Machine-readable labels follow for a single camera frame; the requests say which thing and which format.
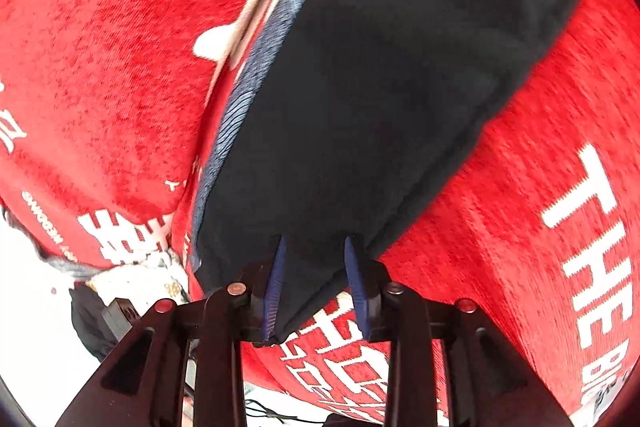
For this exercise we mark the black pants with patterned waistband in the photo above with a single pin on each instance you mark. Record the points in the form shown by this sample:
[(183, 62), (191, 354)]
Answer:
[(375, 107)]

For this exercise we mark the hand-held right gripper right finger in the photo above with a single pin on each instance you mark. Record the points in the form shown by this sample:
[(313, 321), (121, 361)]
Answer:
[(357, 292)]

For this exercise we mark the red printed sofa cover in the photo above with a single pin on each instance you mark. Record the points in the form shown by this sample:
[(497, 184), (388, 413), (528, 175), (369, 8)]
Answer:
[(100, 57)]

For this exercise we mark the white floral cloth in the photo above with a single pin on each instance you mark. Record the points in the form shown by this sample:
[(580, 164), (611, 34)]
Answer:
[(145, 277)]

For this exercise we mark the black power adapter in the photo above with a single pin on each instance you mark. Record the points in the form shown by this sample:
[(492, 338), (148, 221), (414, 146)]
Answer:
[(119, 314)]

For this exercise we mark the dark cloth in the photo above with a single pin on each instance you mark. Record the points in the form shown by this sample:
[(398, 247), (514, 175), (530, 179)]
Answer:
[(87, 322)]

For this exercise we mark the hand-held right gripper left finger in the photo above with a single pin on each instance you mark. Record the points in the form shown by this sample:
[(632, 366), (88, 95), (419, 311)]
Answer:
[(275, 292)]

